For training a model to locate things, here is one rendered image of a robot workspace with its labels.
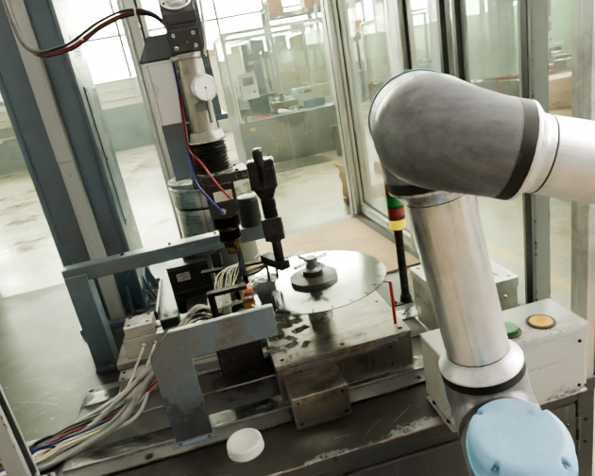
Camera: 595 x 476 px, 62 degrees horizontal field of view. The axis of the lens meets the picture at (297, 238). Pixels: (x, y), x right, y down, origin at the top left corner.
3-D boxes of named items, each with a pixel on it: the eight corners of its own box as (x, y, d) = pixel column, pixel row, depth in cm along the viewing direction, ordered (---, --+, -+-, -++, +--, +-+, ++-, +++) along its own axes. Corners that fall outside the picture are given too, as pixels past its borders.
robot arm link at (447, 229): (469, 482, 68) (357, 93, 52) (450, 409, 82) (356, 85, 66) (561, 467, 66) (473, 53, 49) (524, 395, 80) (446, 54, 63)
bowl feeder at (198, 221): (263, 243, 207) (246, 159, 196) (276, 268, 179) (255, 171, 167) (191, 260, 203) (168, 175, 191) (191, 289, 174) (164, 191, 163)
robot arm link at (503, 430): (484, 563, 57) (477, 472, 53) (460, 471, 70) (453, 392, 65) (596, 560, 55) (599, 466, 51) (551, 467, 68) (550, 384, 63)
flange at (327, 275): (345, 269, 116) (343, 260, 116) (325, 291, 108) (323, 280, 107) (304, 267, 122) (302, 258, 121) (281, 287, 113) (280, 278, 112)
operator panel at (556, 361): (549, 361, 104) (549, 297, 99) (588, 391, 94) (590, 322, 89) (426, 398, 100) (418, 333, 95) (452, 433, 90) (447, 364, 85)
